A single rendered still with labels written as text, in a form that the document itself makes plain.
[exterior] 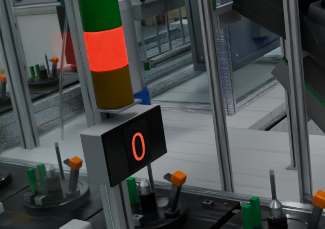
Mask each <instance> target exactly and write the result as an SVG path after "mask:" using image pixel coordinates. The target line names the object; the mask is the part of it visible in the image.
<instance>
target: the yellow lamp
mask: <svg viewBox="0 0 325 229"><path fill-rule="evenodd" d="M90 73H91V78H92V84H93V89H94V95H95V100H96V105H97V107H98V108H101V109H115V108H120V107H124V106H127V105H129V104H131V103H132V102H133V101H134V96H133V88H132V82H131V76H130V70H129V65H128V64H127V65H126V66H124V67H122V68H118V69H115V70H109V71H101V72H96V71H92V70H91V71H90Z"/></svg>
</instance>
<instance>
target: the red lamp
mask: <svg viewBox="0 0 325 229"><path fill-rule="evenodd" d="M84 38H85V44H86V50H87V55H88V60H89V67H90V70H92V71H96V72H101V71H109V70H115V69H118V68H122V67H124V66H126V65H127V64H128V58H127V52H126V45H125V40H124V34H123V27H122V26H121V27H118V28H115V29H111V30H105V31H99V32H84Z"/></svg>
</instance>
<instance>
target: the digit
mask: <svg viewBox="0 0 325 229"><path fill-rule="evenodd" d="M123 134H124V140H125V145H126V151H127V157H128V163H129V168H130V172H132V171H134V170H135V169H137V168H138V167H140V166H141V165H143V164H145V163H146V162H148V161H149V160H151V159H152V157H151V150H150V144H149V138H148V130H147V124H146V117H144V118H143V119H141V120H139V121H137V122H135V123H133V124H131V125H130V126H128V127H126V128H124V129H123Z"/></svg>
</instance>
